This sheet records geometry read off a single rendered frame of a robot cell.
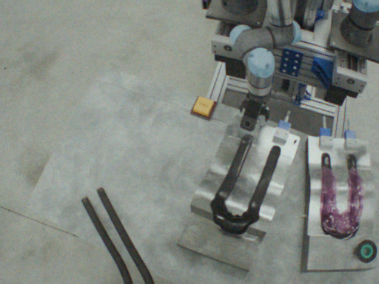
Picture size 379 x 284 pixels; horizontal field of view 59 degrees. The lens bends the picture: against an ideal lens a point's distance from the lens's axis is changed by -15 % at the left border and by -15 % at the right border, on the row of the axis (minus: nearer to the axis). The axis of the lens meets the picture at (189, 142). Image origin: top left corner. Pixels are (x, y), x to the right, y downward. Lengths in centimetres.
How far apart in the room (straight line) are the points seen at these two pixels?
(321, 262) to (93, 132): 99
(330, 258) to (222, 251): 37
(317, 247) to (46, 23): 280
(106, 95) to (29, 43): 175
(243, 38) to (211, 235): 63
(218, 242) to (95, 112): 73
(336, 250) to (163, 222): 61
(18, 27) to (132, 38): 118
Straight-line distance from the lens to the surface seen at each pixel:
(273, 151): 133
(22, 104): 286
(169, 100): 152
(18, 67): 312
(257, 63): 104
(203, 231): 126
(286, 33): 115
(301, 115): 220
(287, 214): 135
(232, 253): 125
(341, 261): 126
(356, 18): 141
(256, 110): 118
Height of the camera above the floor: 209
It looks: 65 degrees down
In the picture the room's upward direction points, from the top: 11 degrees counter-clockwise
